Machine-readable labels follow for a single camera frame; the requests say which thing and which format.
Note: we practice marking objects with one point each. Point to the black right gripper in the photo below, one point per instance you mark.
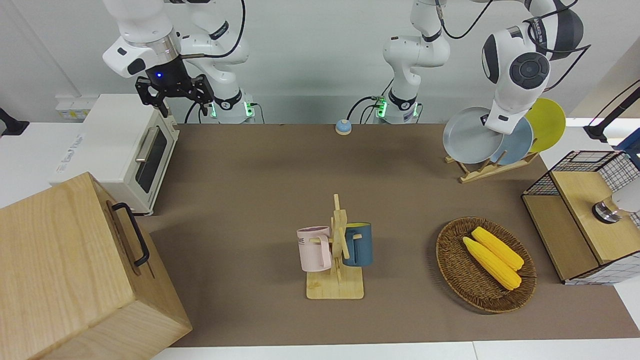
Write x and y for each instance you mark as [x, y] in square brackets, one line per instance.
[170, 80]

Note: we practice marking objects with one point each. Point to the gray plate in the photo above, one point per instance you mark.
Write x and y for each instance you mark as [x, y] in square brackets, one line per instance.
[470, 137]

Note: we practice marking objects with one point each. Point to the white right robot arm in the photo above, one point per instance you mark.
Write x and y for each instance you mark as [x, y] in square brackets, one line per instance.
[140, 22]

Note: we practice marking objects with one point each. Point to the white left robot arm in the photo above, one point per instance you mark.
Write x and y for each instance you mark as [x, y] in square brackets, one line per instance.
[505, 90]

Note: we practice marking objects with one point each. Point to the wooden plate rack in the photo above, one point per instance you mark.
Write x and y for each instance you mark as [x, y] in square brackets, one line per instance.
[482, 172]

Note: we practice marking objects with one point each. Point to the light blue plate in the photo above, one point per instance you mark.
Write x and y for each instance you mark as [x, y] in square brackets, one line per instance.
[517, 145]

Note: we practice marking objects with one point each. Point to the yellow plate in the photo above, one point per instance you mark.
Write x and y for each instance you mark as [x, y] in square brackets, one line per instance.
[547, 125]

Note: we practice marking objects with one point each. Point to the white toaster oven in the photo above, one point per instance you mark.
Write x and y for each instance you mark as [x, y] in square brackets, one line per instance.
[115, 145]

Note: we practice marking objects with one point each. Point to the brown table mat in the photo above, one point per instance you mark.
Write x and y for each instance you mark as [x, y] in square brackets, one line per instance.
[250, 200]

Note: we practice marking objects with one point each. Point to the small blue dome bell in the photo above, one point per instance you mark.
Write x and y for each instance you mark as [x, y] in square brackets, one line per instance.
[343, 127]

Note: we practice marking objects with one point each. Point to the pink mug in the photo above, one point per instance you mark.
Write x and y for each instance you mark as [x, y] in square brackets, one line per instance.
[312, 250]

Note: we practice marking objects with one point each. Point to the dark blue mug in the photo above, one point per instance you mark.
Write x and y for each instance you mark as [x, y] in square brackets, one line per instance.
[361, 247]

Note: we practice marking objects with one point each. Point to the wooden mug tree stand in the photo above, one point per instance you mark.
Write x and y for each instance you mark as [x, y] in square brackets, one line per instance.
[337, 285]

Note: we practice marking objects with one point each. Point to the brown wicker basket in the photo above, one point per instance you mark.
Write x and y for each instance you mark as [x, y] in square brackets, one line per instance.
[465, 275]

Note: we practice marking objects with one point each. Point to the yellow corn cob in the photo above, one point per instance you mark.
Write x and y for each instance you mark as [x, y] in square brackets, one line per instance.
[500, 247]
[490, 264]

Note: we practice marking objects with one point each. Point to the white and silver cup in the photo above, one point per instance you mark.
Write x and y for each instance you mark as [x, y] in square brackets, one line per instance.
[612, 207]

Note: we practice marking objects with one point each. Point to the white wall socket strip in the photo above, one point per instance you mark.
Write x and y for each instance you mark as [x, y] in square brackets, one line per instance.
[72, 107]

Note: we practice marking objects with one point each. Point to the black clamp mount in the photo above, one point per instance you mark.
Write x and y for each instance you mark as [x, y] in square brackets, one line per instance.
[10, 125]

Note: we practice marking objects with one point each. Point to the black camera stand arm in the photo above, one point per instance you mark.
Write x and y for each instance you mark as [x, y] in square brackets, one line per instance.
[607, 120]

